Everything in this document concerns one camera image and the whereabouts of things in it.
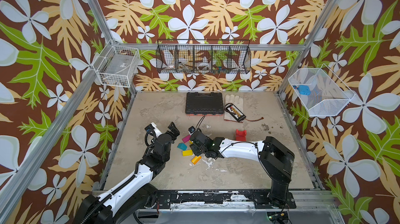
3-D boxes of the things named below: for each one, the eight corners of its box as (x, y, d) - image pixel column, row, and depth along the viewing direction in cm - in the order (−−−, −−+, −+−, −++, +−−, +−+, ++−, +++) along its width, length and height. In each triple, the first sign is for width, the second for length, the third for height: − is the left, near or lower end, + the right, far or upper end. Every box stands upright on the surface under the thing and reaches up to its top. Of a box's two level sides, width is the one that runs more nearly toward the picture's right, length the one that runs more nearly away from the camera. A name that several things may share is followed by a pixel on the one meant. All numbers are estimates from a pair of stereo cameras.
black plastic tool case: (185, 116, 107) (185, 111, 103) (187, 96, 119) (186, 91, 115) (223, 116, 108) (225, 111, 103) (221, 96, 119) (222, 91, 115)
